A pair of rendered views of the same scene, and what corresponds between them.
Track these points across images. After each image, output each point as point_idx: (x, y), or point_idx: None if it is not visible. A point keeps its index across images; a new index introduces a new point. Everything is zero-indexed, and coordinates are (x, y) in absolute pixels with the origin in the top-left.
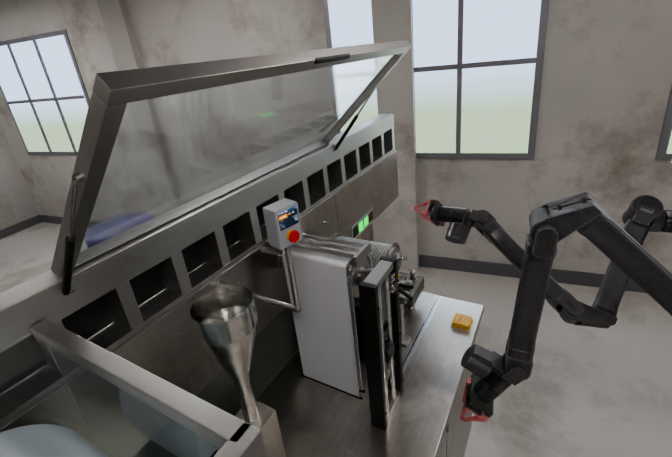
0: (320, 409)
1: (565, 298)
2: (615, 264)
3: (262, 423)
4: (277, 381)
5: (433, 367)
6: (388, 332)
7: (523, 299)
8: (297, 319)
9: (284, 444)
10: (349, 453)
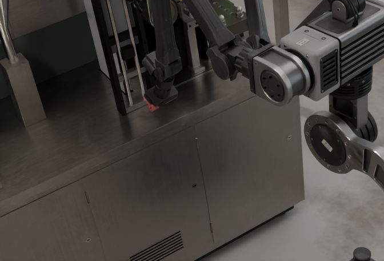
0: (93, 92)
1: (250, 39)
2: (304, 21)
3: (16, 65)
4: (80, 68)
5: (198, 91)
6: (129, 36)
7: (152, 14)
8: (88, 16)
9: (55, 103)
10: (89, 119)
